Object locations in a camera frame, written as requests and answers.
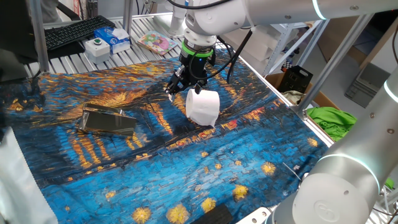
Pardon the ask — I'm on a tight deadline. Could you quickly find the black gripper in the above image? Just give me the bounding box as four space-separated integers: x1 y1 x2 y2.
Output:
164 54 215 102

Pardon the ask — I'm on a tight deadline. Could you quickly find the white toilet paper roll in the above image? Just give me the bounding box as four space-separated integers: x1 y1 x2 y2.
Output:
185 88 221 128

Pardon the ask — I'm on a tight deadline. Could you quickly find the colourful children's book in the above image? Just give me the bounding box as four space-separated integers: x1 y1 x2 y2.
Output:
137 30 178 57

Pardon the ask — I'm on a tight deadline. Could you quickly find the white device stand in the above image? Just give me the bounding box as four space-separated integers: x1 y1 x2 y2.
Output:
154 0 195 40

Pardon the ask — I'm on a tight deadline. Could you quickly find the starry night painting tablecloth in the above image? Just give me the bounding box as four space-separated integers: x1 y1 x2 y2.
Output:
0 48 330 224

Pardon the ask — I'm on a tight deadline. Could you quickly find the blue tissue box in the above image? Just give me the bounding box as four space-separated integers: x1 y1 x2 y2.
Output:
93 26 131 54

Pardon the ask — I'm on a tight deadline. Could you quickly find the white box with green button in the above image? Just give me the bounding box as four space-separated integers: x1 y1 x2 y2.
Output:
83 37 111 65

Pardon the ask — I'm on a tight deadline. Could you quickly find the white metal shelf rack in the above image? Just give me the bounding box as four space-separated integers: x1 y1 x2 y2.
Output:
262 18 330 77

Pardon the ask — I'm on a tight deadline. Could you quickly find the black plastic crate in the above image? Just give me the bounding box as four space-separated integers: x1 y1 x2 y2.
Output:
277 64 314 94

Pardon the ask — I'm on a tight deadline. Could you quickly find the black computer keyboard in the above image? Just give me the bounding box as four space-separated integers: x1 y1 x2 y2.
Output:
43 14 116 52

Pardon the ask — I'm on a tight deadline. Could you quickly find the black flat pad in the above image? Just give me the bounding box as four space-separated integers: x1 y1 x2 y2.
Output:
17 40 86 65

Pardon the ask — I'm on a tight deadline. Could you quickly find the thin grey rod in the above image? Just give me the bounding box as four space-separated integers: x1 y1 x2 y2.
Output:
282 162 302 181

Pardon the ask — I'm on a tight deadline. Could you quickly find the brown cardboard box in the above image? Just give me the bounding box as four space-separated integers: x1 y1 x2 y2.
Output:
264 72 341 144

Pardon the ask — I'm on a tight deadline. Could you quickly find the green cloth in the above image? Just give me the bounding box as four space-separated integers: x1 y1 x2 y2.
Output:
306 106 396 189

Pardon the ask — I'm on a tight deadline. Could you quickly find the large brown cardboard sheet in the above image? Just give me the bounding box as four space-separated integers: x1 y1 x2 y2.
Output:
317 15 398 66

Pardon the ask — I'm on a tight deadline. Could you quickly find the black computer monitor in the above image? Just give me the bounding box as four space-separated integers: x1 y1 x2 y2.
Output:
0 0 41 83

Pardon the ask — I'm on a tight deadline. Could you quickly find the grey plastic crate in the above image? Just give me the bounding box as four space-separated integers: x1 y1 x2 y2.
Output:
344 62 391 108

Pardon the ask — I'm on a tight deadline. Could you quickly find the green wrist adapter ring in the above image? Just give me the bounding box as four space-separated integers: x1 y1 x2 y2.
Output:
181 40 215 58

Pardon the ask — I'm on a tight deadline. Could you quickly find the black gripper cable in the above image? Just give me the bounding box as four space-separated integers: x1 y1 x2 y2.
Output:
167 0 253 85

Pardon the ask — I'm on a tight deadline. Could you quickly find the aluminium frame post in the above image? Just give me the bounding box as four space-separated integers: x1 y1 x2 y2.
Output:
27 0 50 74
123 0 134 35
295 14 374 121

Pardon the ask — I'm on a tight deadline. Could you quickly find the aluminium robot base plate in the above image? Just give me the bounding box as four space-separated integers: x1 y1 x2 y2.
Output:
234 207 271 224

